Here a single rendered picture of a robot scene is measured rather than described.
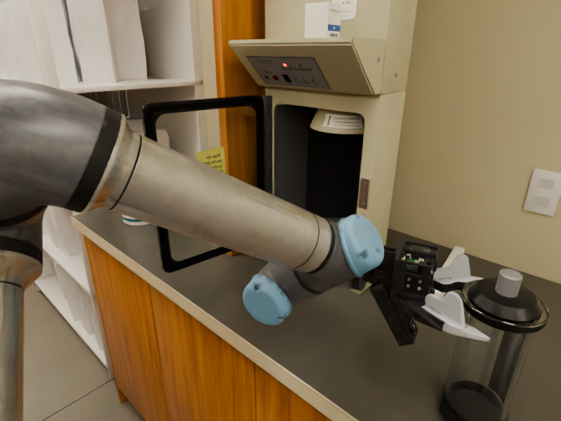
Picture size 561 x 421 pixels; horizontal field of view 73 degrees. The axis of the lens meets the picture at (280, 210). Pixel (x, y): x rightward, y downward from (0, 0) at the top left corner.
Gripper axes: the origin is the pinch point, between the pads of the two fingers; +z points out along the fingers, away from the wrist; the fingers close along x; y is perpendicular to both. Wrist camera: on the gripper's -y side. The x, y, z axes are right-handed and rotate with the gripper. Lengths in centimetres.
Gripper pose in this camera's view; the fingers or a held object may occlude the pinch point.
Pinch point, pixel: (491, 312)
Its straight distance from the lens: 64.4
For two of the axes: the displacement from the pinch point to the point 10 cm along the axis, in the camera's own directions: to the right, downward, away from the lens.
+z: 8.8, 1.6, -4.4
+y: -0.1, -9.3, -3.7
